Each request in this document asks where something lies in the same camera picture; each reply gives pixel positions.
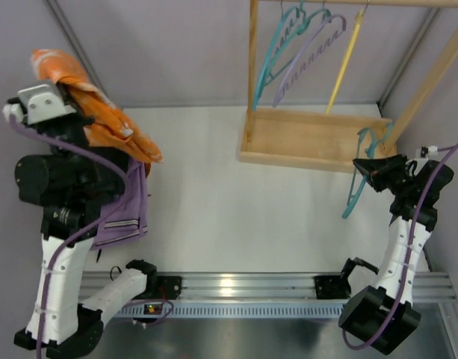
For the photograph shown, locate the yellow hanger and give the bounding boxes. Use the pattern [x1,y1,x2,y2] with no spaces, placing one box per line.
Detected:
[325,10,366,114]

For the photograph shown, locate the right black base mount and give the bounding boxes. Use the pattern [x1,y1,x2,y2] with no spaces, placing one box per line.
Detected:
[314,275,351,300]

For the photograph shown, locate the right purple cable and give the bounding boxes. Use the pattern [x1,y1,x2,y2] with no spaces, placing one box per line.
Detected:
[342,136,458,351]

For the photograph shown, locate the purple cable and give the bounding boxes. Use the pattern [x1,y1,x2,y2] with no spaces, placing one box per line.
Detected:
[7,111,174,358]
[342,136,458,351]

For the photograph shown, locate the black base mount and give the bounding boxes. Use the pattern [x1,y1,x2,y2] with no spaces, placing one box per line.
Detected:
[314,275,351,300]
[153,275,182,300]

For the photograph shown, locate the teal hanger holding trousers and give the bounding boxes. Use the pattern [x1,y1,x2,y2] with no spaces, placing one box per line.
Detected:
[341,128,379,219]

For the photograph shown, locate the purple garment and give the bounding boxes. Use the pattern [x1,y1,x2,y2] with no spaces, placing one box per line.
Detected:
[91,159,149,251]

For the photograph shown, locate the lilac hanger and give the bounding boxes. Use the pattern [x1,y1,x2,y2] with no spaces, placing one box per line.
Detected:
[272,13,347,108]

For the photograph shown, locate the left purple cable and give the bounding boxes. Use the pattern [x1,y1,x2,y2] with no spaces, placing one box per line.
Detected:
[7,111,174,358]

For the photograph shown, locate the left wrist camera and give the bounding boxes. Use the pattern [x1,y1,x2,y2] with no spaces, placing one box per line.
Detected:
[18,80,75,125]

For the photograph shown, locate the aluminium rail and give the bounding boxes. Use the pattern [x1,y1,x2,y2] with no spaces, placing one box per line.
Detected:
[78,271,457,300]

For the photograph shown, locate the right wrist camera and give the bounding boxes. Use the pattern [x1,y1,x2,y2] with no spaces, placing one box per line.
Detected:
[415,145,439,159]

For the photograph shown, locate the wooden clothes rack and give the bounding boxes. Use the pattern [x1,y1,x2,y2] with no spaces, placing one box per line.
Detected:
[240,1,458,173]

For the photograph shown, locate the spare teal hanger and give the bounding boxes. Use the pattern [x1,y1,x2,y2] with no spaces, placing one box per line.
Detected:
[376,123,393,146]

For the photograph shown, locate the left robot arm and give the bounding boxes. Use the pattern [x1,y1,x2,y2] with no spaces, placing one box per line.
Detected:
[4,80,159,358]

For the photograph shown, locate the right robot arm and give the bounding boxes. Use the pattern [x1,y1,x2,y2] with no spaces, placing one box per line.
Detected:
[338,155,454,355]

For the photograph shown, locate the orange white trousers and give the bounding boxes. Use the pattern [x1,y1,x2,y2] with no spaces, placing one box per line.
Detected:
[31,49,163,164]

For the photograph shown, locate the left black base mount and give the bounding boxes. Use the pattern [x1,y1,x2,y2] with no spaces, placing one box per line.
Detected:
[153,275,182,300]

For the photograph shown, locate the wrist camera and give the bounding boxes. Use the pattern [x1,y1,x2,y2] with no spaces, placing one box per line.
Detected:
[18,80,75,125]
[415,145,439,159]

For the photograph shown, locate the grey slotted cable duct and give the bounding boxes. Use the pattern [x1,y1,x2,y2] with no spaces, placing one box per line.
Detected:
[116,302,343,319]

